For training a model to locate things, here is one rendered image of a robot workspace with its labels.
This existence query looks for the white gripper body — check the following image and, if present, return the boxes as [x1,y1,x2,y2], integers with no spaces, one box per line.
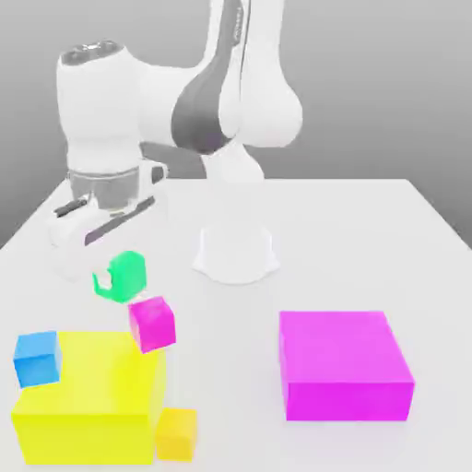
[46,195,157,283]

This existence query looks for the small green cube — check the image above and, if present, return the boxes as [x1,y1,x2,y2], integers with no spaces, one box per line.
[91,250,148,304]

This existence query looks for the small orange cube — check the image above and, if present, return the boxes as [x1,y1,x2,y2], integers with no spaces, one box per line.
[154,407,198,463]

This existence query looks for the large magenta box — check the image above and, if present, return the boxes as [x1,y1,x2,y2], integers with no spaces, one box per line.
[278,310,416,422]

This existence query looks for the large yellow box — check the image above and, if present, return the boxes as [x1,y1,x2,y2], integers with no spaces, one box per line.
[10,330,168,466]

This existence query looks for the small blue cube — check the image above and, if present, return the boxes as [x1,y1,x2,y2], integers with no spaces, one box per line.
[13,330,64,389]

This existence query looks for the small magenta cube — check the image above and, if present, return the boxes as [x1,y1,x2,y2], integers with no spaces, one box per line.
[127,295,177,355]

